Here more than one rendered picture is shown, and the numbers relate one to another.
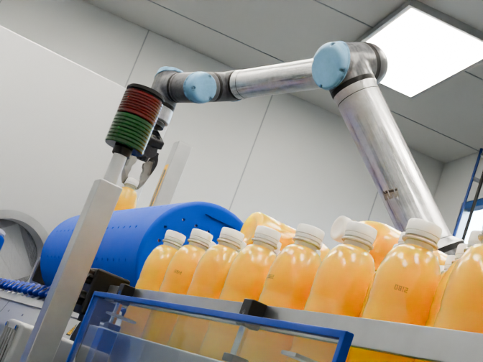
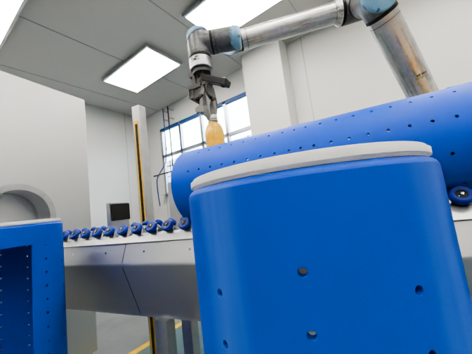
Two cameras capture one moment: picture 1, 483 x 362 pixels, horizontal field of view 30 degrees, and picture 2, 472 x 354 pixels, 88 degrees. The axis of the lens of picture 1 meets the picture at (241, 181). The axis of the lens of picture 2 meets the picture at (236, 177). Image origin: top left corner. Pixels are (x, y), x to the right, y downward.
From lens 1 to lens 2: 2.11 m
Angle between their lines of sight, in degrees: 44
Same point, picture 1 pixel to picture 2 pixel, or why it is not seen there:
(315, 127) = (92, 114)
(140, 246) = not seen: outside the picture
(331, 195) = (109, 139)
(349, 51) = not seen: outside the picture
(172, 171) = (142, 123)
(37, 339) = not seen: outside the picture
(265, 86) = (274, 34)
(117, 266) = (448, 160)
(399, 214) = (427, 86)
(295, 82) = (300, 27)
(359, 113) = (403, 25)
